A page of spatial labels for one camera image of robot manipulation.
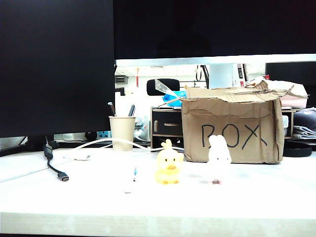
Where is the tiny white doll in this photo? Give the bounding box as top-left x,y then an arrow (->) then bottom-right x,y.
123,165 -> 139,194

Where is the yellow duck doll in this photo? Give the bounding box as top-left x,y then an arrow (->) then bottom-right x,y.
155,139 -> 185,185

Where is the white rabbit doll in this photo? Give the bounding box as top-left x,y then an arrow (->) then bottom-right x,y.
203,135 -> 232,186

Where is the cardboard box marked BOX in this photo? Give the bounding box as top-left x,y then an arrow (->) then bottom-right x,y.
181,80 -> 296,164

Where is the black wooden drawer organizer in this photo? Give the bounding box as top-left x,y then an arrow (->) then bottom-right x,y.
150,106 -> 185,149

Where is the blue plastic bag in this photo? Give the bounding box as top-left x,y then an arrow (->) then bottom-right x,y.
161,90 -> 188,107

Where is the black office chair headrest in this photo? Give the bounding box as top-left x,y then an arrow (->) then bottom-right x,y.
146,78 -> 180,96

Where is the beige paper cup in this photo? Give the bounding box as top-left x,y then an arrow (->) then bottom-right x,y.
109,116 -> 137,152

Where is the silver tipped pen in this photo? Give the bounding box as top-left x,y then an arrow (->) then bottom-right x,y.
107,102 -> 117,117

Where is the white monitor stand column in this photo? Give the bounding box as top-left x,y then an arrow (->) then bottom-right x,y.
208,63 -> 234,89

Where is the black monitor with silver bezel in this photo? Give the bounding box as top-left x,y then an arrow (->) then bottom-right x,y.
113,0 -> 316,67

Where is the large black computer monitor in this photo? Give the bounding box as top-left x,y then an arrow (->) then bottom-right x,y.
0,0 -> 116,138

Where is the black monitor stand foot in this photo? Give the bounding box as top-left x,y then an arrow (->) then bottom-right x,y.
0,134 -> 60,158

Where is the pink plastic package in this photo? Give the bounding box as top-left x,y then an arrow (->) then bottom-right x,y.
246,76 -> 309,108

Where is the black background monitor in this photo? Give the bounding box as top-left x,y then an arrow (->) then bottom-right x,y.
265,61 -> 316,108

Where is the black round base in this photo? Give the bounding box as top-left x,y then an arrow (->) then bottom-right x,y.
283,139 -> 313,158

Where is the folded grey cloth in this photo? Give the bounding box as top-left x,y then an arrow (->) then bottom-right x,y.
292,125 -> 316,139

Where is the dark grey cap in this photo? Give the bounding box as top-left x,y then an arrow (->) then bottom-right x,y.
293,107 -> 316,126

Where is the thick white cable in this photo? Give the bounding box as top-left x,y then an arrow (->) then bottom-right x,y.
65,138 -> 185,158

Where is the black hanging cable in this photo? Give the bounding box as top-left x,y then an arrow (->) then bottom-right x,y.
195,64 -> 210,88

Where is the black USB-C cable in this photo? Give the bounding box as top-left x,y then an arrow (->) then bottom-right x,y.
43,134 -> 70,183

